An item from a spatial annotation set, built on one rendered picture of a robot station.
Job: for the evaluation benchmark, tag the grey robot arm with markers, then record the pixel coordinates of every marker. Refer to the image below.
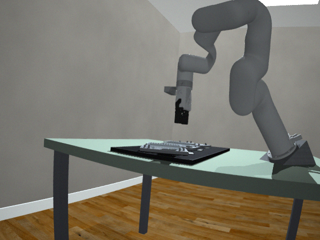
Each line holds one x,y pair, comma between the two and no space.
247,91

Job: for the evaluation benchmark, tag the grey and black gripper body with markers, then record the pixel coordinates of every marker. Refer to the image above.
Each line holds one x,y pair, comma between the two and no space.
184,93

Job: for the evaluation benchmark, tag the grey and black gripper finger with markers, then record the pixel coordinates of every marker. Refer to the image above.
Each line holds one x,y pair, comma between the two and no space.
185,117
178,112

